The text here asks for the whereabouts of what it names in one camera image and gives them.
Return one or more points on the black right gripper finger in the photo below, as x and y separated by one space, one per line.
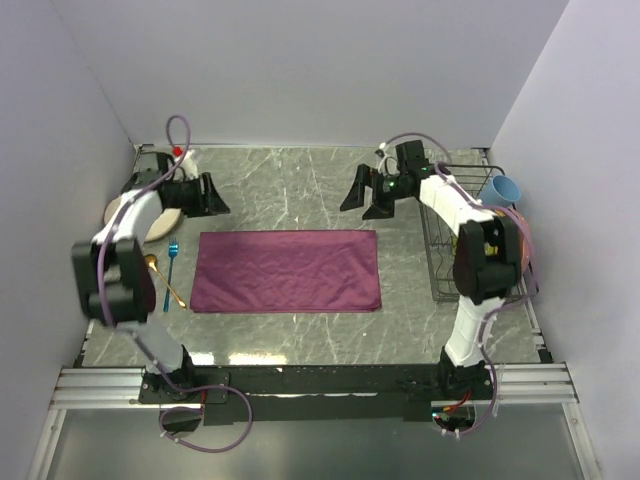
355 198
381 208

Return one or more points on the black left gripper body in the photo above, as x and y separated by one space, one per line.
186 195

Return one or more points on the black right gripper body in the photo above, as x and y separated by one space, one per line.
386 189

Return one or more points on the purple cloth napkin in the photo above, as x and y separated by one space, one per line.
291 271

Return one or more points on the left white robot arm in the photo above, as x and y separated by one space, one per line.
112 275

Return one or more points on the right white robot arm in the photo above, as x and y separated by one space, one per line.
466 346

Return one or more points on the cream divided ceramic plate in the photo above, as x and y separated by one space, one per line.
161 227

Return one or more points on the blue metal fork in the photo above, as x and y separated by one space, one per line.
173 250

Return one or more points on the gold metal spoon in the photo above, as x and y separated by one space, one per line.
152 263

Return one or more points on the light blue plastic cup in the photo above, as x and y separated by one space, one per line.
500 191

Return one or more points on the pink scalloped plate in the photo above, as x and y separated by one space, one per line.
524 232

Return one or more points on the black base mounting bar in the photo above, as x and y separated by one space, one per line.
230 394

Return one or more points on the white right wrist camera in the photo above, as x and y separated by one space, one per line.
388 164

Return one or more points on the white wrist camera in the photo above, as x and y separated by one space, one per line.
188 169
388 164

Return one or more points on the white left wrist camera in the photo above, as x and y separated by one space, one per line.
188 169

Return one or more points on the black wire dish rack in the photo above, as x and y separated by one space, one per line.
450 230

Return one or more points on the aluminium frame rail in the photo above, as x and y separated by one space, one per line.
112 388

